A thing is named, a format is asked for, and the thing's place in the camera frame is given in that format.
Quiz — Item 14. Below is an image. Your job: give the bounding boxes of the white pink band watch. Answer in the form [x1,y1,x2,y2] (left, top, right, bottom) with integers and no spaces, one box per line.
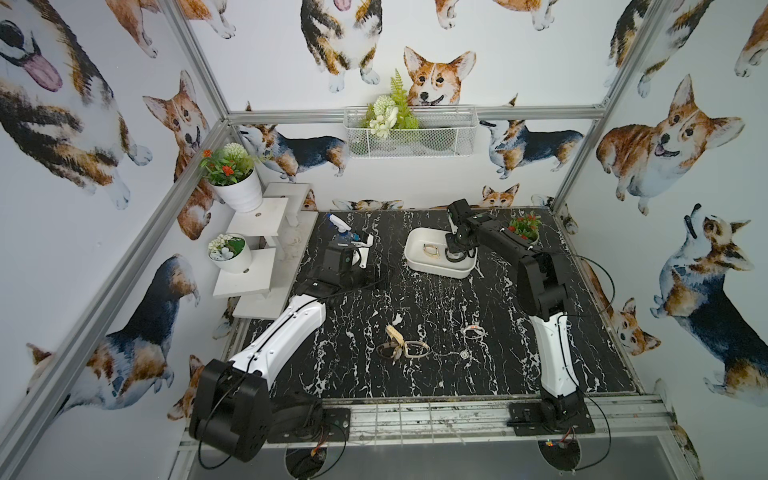
[462,325,487,340]

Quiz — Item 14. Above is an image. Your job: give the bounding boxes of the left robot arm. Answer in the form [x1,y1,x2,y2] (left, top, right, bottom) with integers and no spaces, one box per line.
[189,237,378,462]

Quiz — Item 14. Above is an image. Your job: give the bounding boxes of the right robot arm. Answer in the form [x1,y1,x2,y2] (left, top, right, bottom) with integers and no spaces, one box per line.
[446,199,584,431]

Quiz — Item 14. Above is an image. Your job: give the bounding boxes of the white storage box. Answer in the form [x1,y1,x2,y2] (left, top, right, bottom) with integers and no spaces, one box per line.
[404,227,477,279]

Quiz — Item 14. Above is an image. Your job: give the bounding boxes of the clear blue spray bottle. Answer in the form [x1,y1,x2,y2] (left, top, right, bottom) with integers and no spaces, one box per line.
[327,214,366,249]

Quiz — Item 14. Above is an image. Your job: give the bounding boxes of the green pot red flowers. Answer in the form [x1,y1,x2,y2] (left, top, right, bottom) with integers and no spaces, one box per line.
[508,212,542,244]

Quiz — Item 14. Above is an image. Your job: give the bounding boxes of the white stepped shelf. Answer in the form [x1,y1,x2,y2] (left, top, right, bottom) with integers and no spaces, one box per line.
[213,183,318,320]

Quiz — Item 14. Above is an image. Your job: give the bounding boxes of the small white flower pot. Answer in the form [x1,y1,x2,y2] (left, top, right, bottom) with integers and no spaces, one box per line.
[207,233,252,274]

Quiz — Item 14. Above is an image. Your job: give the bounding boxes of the green fern white flowers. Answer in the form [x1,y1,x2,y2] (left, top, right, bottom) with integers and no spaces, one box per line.
[361,70,420,139]

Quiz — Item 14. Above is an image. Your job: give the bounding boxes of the large white flower pot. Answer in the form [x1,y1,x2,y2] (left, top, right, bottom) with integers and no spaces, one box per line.
[200,142,263,213]

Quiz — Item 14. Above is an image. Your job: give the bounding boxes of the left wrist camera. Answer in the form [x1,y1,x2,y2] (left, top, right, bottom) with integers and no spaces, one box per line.
[352,233,374,269]

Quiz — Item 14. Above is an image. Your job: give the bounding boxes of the white wire wall basket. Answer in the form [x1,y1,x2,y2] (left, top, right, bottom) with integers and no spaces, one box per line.
[343,105,479,159]

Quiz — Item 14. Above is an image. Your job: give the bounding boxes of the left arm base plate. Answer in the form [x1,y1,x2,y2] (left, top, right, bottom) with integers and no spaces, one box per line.
[267,406,351,444]

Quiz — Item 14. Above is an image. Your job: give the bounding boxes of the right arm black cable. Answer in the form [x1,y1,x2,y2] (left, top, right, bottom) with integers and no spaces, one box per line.
[554,254,617,472]

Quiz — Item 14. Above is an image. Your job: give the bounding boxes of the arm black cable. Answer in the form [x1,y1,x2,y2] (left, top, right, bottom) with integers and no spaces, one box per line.
[554,254,617,472]
[196,287,349,480]

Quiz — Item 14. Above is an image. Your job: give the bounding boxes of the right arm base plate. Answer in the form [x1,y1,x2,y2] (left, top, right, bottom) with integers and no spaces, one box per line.
[507,400,596,437]

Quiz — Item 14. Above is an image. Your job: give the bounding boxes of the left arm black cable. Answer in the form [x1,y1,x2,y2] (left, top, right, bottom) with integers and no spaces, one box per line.
[196,287,349,480]

